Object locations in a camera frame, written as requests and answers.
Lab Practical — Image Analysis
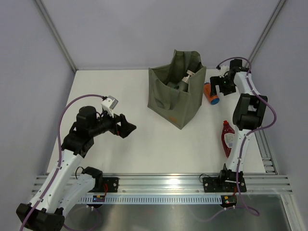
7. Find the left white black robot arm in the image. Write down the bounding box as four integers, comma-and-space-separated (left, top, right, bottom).
16, 106, 137, 231

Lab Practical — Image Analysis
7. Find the red bottle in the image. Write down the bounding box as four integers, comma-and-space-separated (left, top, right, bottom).
221, 120, 235, 158

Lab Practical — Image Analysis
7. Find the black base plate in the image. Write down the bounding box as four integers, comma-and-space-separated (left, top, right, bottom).
202, 177, 247, 193
91, 177, 119, 193

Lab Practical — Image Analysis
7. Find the white slotted cable duct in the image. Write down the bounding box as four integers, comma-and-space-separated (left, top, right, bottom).
77, 195, 222, 205

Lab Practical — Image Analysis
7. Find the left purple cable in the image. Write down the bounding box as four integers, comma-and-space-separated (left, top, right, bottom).
19, 94, 106, 231

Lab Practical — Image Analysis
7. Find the right aluminium frame post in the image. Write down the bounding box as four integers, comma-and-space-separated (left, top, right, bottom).
248, 0, 288, 63

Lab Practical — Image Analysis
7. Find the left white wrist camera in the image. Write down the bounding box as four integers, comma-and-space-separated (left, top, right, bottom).
101, 96, 118, 118

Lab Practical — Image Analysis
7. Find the left aluminium frame post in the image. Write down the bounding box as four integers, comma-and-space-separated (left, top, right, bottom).
33, 0, 77, 73

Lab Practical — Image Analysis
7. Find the green pump bottle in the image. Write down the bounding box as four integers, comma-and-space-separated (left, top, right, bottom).
167, 82, 179, 89

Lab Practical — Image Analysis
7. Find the green bottle beige cap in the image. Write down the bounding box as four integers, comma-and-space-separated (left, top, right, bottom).
175, 70, 195, 92

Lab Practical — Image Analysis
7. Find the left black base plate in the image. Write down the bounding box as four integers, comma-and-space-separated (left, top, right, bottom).
91, 177, 119, 193

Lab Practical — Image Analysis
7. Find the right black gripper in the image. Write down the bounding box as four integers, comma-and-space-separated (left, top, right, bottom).
209, 75, 236, 97

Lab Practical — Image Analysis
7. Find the aluminium frame post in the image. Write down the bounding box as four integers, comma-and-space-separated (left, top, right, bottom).
33, 0, 77, 73
248, 0, 288, 63

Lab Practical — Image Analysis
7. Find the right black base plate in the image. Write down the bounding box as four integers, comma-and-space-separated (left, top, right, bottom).
202, 177, 247, 193

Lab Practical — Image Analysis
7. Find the aluminium mounting rail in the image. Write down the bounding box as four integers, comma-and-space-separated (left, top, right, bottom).
103, 173, 293, 194

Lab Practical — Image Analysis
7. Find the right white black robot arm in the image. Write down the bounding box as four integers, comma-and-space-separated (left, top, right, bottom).
203, 57, 268, 193

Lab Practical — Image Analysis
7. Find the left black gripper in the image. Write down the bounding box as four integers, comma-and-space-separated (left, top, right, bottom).
90, 108, 136, 138

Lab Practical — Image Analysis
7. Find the orange bottle blue base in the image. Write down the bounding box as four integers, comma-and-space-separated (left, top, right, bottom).
204, 82, 219, 105

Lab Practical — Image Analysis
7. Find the green canvas bag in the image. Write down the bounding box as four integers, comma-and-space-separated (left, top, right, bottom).
147, 50, 206, 129

